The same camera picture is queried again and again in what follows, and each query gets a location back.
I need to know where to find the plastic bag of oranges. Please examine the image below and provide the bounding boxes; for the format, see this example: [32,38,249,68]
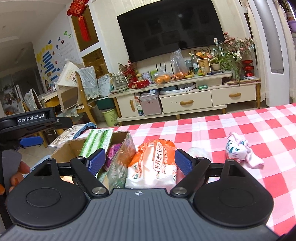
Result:
[153,49,189,85]

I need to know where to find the orange white tissue package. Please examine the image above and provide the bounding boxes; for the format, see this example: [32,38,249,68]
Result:
[125,140,177,192]

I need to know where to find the person left hand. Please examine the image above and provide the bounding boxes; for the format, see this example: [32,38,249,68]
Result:
[9,161,31,192]

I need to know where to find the black flat television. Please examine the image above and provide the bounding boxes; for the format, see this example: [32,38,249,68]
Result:
[117,0,224,62]

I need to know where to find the potted flower plant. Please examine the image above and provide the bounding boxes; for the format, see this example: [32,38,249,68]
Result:
[209,32,254,85]

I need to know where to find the green white striped cloth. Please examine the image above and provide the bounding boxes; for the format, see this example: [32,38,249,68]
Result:
[79,129,113,157]

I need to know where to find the wooden chair with lace cover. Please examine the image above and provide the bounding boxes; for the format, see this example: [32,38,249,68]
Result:
[38,61,102,130]

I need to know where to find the magenta knitted item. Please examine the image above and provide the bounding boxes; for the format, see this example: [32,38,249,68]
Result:
[103,144,121,171]

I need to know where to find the white standing air conditioner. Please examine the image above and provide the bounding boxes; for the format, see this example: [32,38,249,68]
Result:
[248,0,290,106]

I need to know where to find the pink white checkered tablecloth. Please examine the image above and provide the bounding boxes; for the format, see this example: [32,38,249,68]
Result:
[78,102,296,236]

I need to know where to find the green waste bin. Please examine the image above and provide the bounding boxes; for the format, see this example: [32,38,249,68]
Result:
[102,108,118,127]

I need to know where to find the white floral cloth pouch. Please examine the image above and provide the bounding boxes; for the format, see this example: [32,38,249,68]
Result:
[225,133,264,169]

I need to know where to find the cream tv cabinet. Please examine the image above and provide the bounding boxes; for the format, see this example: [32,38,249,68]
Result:
[109,71,261,123]

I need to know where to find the red chinese knot ornament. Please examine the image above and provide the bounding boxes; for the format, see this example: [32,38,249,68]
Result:
[67,0,91,42]

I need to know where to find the white fluffy plush ball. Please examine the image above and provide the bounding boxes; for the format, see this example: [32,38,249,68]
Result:
[188,147,212,161]

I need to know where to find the wooden framed picture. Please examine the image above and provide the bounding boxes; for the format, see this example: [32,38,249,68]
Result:
[197,58,211,74]

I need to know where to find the red gift box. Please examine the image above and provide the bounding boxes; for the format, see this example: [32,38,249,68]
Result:
[128,79,150,89]

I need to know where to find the red lantern ornament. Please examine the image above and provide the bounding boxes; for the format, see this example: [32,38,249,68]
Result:
[242,60,254,77]

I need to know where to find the grey storage box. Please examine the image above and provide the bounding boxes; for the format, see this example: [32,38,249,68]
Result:
[139,93,163,116]

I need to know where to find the cardboard box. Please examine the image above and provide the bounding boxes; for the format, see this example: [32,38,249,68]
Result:
[51,129,136,191]

